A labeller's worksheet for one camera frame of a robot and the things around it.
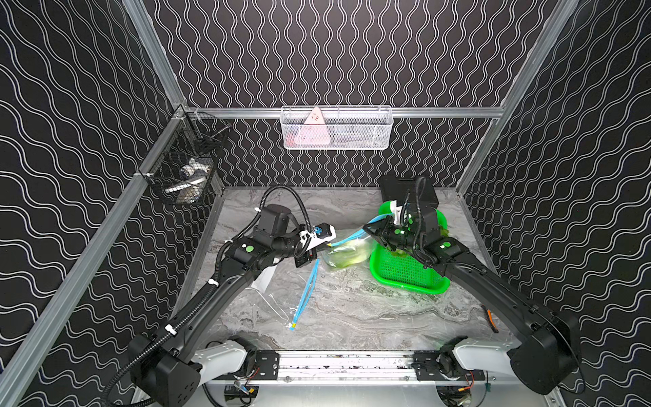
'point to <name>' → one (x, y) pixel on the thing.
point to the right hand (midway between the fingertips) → (363, 225)
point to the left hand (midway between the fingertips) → (325, 237)
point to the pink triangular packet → (314, 131)
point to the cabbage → (345, 256)
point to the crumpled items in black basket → (194, 174)
